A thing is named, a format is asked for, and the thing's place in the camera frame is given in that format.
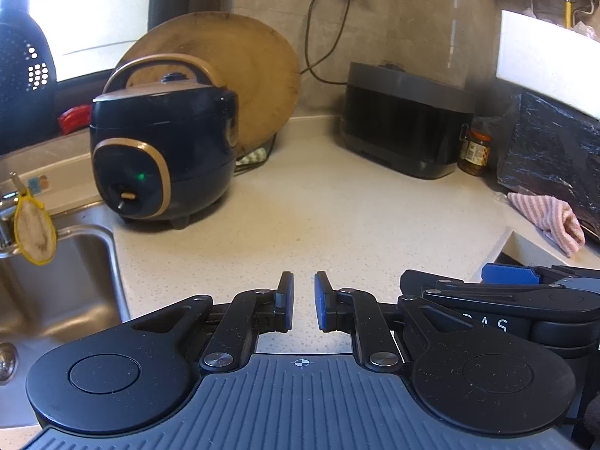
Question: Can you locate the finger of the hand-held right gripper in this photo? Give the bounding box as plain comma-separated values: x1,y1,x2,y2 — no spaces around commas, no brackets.
482,263,600,291
400,269,600,320

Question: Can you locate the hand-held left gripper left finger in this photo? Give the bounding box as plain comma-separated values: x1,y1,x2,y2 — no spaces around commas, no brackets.
133,271,294,372

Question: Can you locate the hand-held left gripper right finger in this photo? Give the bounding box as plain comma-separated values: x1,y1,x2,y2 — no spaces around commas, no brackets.
314,271,462,371

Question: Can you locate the pink striped towel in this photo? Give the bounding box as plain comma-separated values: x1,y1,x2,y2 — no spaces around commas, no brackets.
507,192,587,258

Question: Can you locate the glass pickle jar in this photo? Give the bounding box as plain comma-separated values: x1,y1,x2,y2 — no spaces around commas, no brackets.
457,129,493,178

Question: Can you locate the black plastic bag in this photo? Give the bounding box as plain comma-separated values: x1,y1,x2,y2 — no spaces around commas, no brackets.
497,89,600,240

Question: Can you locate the green checked cloth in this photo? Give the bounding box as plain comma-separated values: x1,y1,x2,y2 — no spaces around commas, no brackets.
234,146,268,166

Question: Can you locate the grey black rice cooker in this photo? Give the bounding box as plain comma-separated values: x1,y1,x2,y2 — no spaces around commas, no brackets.
341,61,476,180

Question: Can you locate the dark blue rice cooker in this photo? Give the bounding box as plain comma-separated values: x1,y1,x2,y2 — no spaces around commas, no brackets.
89,54,241,230

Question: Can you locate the white range hood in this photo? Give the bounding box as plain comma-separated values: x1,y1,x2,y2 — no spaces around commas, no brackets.
496,9,600,120

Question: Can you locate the round wooden cutting board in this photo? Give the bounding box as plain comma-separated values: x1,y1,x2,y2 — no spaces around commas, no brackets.
115,12,301,165

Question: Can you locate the steel sink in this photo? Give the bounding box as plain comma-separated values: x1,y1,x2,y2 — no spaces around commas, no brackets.
0,199,132,432

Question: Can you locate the yellow rimmed mesh strainer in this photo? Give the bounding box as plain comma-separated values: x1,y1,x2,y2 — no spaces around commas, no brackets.
10,172,58,266

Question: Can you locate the red plastic object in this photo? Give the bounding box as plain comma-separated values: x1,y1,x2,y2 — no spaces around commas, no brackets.
57,105,93,133

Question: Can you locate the chrome faucet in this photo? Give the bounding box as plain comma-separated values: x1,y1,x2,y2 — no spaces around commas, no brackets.
0,171,29,250

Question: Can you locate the black colander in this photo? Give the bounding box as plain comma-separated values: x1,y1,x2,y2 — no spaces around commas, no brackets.
0,9,57,155

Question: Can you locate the window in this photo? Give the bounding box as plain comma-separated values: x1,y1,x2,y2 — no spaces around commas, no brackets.
28,0,155,80

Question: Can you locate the black power cable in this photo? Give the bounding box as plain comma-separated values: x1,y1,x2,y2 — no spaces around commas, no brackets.
299,0,353,76
304,0,350,87

